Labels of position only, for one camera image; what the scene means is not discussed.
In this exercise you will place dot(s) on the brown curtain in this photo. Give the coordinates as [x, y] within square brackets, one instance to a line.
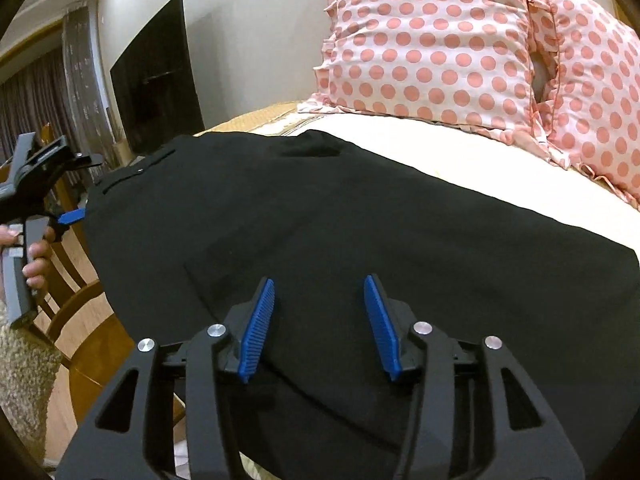
[35, 105]

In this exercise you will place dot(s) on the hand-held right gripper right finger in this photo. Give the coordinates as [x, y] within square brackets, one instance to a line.
[382, 327]

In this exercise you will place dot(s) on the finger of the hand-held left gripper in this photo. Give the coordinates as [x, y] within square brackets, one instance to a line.
[70, 218]

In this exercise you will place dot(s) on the black wall television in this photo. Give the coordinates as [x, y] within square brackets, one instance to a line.
[155, 85]

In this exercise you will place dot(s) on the pink polka dot pillow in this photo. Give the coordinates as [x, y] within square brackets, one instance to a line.
[425, 45]
[595, 95]

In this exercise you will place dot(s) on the white bed sheet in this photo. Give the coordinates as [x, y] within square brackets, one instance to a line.
[500, 180]

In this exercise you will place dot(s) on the beige shaggy rug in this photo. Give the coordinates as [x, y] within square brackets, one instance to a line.
[25, 380]

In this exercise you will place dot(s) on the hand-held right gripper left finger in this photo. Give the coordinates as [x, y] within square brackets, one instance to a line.
[257, 330]

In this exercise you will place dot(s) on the woven straw bed mat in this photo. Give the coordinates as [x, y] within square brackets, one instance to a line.
[260, 117]

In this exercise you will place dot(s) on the black pants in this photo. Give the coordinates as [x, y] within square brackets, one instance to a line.
[350, 270]

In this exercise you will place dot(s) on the person's left hand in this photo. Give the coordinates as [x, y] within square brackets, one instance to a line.
[36, 257]

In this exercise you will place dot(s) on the wooden chair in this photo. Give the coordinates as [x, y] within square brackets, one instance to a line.
[75, 300]

